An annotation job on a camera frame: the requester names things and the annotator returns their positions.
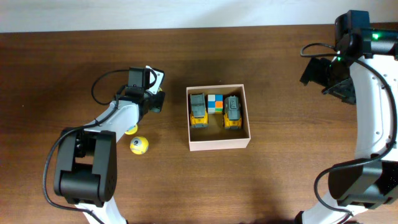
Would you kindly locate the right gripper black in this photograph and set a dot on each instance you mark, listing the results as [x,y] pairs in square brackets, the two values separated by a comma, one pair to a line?
[315,73]

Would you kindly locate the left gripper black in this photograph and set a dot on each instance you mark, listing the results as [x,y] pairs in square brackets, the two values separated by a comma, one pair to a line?
[160,103]

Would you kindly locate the yellow wooden rattle drum toy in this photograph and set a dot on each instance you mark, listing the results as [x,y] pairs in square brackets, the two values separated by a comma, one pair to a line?
[132,130]

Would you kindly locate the yellow grey toy truck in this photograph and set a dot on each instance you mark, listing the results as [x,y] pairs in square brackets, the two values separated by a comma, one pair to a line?
[198,114]
[232,113]

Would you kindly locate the yellow one-eyed ball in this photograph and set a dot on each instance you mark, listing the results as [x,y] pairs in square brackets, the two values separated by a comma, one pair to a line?
[139,145]

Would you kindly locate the multicolour puzzle cube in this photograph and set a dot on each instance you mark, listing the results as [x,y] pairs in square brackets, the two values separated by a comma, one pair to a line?
[215,104]

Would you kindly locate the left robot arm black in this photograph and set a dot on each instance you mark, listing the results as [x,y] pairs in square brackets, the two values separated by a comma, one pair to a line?
[86,169]

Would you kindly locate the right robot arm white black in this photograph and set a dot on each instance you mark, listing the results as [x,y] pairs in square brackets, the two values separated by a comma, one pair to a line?
[361,70]

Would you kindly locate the pink cardboard box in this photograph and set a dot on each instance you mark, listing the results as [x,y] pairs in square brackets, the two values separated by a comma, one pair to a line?
[215,136]

